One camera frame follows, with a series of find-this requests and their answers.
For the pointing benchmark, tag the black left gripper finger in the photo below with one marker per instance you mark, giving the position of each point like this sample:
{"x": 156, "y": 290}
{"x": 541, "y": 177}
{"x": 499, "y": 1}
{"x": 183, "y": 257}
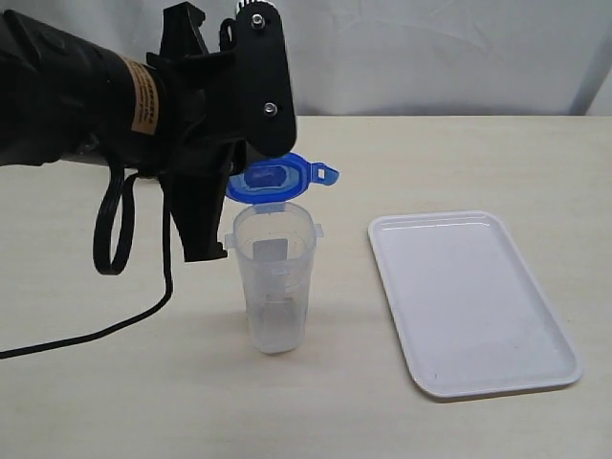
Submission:
{"x": 241, "y": 156}
{"x": 196, "y": 204}

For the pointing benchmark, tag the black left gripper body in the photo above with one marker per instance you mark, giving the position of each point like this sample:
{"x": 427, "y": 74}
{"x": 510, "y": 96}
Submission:
{"x": 242, "y": 92}

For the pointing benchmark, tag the blue container lid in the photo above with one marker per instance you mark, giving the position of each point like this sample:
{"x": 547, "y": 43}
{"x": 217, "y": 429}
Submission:
{"x": 279, "y": 180}

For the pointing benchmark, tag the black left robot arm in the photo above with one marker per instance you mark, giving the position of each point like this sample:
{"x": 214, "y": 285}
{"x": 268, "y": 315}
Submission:
{"x": 66, "y": 98}

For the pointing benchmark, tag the clear plastic container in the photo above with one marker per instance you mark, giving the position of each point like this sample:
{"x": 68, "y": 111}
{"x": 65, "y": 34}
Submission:
{"x": 275, "y": 246}

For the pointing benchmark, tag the white backdrop curtain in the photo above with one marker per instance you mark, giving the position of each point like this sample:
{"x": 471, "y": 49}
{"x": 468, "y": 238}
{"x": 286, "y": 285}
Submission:
{"x": 475, "y": 57}

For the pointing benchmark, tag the white plastic tray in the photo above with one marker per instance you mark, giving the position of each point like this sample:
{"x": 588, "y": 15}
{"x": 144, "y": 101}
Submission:
{"x": 470, "y": 316}

